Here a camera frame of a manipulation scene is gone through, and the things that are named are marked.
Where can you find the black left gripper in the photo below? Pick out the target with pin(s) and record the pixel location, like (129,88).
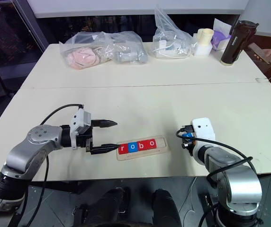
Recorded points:
(84,140)

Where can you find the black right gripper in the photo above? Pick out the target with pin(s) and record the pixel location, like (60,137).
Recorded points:
(192,146)

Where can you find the blue letter tile t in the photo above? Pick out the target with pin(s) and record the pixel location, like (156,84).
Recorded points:
(188,135)

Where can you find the red letter tile o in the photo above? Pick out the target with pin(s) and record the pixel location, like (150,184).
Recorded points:
(152,143)

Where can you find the red letter tile b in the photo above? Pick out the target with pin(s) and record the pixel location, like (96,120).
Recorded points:
(143,145)

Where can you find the wooden letter tray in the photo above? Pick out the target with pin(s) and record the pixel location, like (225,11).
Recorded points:
(142,154)

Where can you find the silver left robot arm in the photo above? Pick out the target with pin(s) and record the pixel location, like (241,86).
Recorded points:
(31,151)

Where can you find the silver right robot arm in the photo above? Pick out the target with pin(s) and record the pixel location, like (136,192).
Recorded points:
(239,184)

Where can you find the red letter tile r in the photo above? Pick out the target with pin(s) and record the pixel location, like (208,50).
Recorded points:
(123,149)

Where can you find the blue letter tile o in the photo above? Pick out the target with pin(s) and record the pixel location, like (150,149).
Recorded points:
(133,147)

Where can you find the dark rounded shape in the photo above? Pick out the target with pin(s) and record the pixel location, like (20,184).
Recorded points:
(113,208)
(166,210)

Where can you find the pink plush item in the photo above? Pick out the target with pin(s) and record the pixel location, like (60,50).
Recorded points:
(83,59)

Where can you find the grey soft item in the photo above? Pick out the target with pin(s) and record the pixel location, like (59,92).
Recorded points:
(130,56)

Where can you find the clear bag with grey items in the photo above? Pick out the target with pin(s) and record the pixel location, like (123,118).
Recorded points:
(126,41)

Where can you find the clear bag with pink item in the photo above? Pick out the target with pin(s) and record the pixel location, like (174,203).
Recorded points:
(78,41)

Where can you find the cream cylindrical holder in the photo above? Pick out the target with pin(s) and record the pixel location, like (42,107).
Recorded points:
(206,37)

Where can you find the purple white tissue pack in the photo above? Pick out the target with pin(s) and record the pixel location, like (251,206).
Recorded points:
(220,39)

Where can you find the black thermos bottle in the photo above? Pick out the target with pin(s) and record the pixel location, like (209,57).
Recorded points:
(235,45)

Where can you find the dark smartphone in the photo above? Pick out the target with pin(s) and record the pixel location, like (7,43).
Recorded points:
(258,52)

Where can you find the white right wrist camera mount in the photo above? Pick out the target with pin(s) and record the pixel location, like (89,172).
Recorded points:
(203,128)

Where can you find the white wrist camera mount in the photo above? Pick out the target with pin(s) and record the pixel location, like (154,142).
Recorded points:
(203,128)
(77,120)

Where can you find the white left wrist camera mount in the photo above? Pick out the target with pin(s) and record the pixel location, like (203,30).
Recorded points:
(77,120)

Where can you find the black metal bracket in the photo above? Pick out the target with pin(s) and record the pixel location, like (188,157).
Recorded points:
(211,208)
(79,216)

